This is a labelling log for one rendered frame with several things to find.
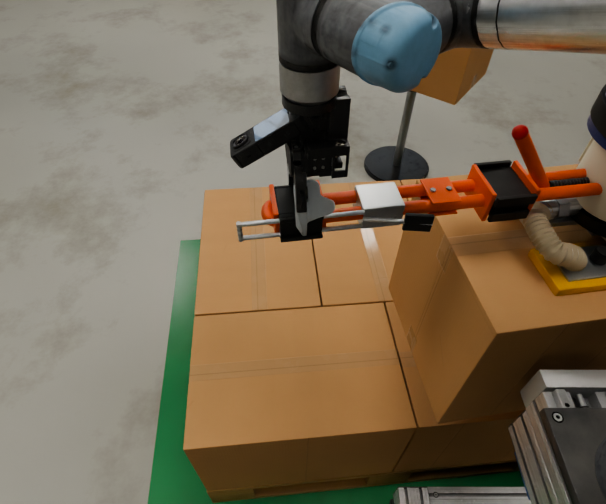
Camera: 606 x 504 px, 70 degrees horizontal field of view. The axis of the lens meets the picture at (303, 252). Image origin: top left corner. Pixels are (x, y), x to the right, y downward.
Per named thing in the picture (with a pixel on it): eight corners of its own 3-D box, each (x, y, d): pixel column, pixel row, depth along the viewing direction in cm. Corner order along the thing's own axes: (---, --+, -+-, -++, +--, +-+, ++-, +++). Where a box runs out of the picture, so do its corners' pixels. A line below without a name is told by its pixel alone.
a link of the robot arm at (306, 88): (282, 75, 49) (274, 45, 55) (283, 112, 53) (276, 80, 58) (347, 70, 50) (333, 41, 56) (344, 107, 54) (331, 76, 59)
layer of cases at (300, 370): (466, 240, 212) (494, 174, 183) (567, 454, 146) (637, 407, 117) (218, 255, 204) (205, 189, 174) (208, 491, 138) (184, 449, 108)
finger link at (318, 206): (337, 239, 65) (336, 179, 61) (298, 243, 65) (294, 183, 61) (333, 231, 68) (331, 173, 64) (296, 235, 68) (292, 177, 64)
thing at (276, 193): (318, 201, 76) (319, 179, 72) (326, 232, 71) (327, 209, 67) (270, 206, 75) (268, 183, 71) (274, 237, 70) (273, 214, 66)
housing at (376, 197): (390, 199, 77) (394, 179, 74) (401, 226, 73) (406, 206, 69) (351, 203, 76) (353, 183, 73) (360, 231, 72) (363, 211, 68)
